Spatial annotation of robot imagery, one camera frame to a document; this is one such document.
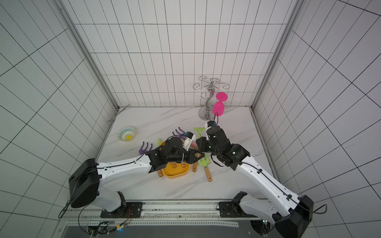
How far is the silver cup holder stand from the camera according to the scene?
94 cm

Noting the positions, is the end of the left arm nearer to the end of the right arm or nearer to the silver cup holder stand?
the end of the right arm

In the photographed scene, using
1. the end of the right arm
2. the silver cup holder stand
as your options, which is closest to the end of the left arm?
the end of the right arm
